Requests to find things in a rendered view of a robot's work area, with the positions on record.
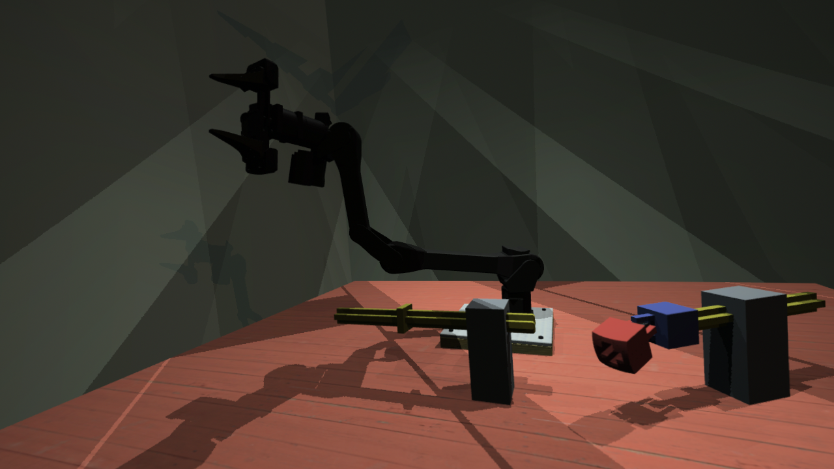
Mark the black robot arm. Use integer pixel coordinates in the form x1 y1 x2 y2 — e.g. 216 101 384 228
288 113 544 314

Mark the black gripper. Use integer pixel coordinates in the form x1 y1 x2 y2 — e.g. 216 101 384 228
208 58 308 175

